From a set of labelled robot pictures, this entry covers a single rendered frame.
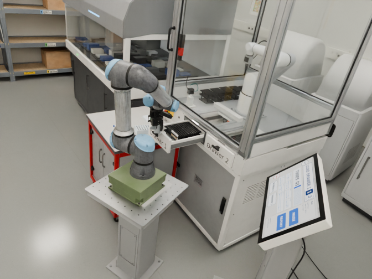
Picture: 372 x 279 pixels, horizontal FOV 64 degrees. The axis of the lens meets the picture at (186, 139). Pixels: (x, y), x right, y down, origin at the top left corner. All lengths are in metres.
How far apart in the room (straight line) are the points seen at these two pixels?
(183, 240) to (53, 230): 1.05
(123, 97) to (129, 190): 0.51
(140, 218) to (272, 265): 0.74
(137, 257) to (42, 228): 0.92
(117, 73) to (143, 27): 1.23
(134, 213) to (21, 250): 1.16
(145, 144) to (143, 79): 0.37
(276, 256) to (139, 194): 0.78
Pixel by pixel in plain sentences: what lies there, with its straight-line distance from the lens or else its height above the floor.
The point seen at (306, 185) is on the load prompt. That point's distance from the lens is 1.50.
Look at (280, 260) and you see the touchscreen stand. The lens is 1.70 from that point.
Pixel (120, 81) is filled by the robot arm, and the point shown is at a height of 1.42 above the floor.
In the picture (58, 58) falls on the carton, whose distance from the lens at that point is 5.66.
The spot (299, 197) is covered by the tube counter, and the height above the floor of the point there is 1.12.
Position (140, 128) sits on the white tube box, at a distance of 2.37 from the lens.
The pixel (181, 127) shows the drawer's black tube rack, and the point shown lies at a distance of 2.24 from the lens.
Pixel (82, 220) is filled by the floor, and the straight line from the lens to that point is 2.72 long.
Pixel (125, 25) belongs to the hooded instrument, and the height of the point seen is 1.47.
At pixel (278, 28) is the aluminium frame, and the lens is 1.66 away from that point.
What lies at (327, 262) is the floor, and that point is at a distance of 2.90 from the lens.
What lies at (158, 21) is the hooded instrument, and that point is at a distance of 2.75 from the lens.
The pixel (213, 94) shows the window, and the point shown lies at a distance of 2.07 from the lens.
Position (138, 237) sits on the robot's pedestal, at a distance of 1.98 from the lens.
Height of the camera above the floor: 1.94
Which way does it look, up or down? 30 degrees down
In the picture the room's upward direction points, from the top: 9 degrees clockwise
